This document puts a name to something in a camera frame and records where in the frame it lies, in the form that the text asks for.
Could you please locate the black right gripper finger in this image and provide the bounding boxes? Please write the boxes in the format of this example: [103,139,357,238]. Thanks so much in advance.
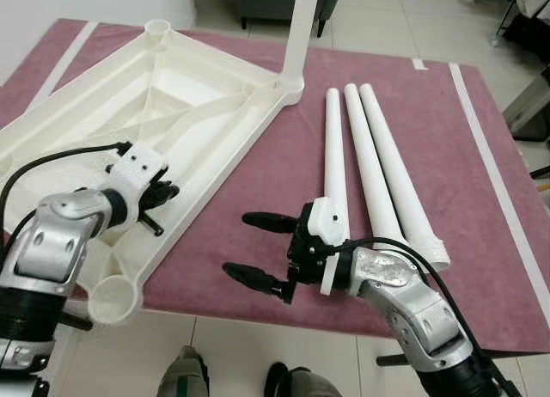
[243,211,297,235]
[222,262,289,296]

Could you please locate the white plastic children table top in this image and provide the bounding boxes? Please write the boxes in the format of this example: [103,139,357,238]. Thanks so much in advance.
[0,19,306,325]

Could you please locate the mauve tablecloth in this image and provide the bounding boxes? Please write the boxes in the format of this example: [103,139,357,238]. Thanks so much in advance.
[0,17,550,355]

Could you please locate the grey robot right foot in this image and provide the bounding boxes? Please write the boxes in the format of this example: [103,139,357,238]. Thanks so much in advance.
[262,361,345,397]

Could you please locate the grey robot foot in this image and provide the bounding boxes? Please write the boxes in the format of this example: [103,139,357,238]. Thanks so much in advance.
[262,361,345,397]
[157,345,211,397]

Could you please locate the grey robot left foot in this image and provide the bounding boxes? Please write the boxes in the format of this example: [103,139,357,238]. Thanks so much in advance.
[157,345,211,397]

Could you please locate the grey metal pedal bin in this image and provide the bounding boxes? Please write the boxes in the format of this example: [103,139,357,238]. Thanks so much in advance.
[503,66,550,143]

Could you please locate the dark hanging clothes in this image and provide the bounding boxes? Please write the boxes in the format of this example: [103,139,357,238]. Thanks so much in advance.
[460,0,550,63]

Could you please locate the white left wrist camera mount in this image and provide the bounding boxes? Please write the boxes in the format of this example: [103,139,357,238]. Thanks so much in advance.
[103,142,170,200]

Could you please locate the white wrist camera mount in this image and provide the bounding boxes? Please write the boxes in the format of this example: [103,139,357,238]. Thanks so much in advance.
[103,142,170,200]
[299,199,351,296]

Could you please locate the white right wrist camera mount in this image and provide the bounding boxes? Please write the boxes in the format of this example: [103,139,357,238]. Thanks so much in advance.
[299,199,351,296]

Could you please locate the black metal table frame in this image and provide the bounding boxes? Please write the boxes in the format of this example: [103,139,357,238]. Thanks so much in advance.
[56,309,415,369]

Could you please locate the long white cloth strap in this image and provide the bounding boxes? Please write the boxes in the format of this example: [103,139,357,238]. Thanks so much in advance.
[26,21,97,114]
[449,62,550,282]

